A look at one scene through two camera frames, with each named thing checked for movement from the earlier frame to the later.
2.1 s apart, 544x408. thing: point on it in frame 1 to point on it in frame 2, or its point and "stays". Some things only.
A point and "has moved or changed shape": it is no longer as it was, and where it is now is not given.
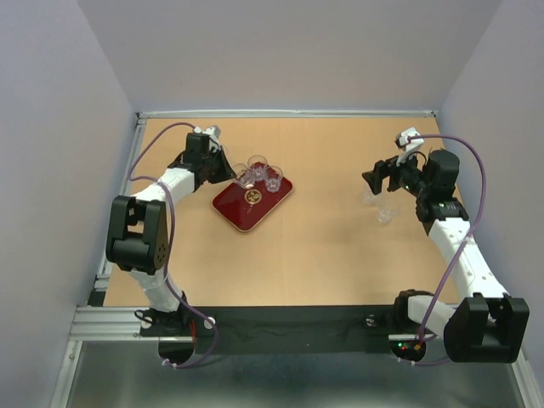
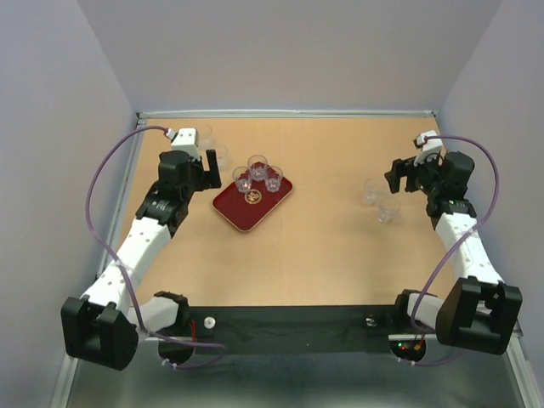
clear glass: x=387 y=209 stays
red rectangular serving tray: x=244 y=207 stays
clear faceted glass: x=274 y=176 stays
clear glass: x=245 y=176 has moved or changed shape
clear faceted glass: x=257 y=164 stays
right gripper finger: x=375 y=177 to x=393 y=177
